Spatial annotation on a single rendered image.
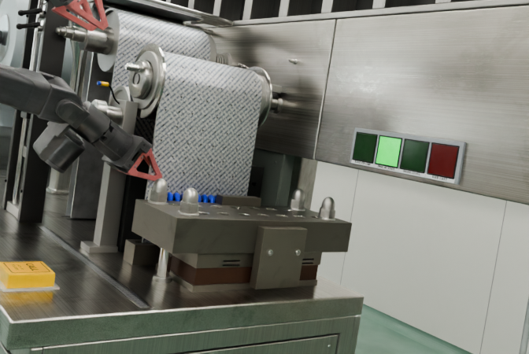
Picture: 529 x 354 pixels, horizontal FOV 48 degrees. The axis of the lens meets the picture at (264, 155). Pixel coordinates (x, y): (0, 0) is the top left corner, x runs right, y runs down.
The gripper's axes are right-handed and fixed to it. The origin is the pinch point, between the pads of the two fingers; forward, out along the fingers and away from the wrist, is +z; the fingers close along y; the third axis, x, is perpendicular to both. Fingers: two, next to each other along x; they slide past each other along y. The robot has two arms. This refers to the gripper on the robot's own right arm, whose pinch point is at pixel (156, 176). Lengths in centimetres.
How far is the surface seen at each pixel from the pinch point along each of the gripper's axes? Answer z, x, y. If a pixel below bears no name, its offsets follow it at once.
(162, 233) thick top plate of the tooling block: -0.9, -9.2, 15.9
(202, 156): 5.7, 8.9, 0.2
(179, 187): 5.3, 1.1, 0.3
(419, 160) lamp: 20.4, 24.8, 37.2
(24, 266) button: -14.2, -25.4, 9.5
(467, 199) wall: 233, 124, -109
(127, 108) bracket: -10.3, 8.1, -7.0
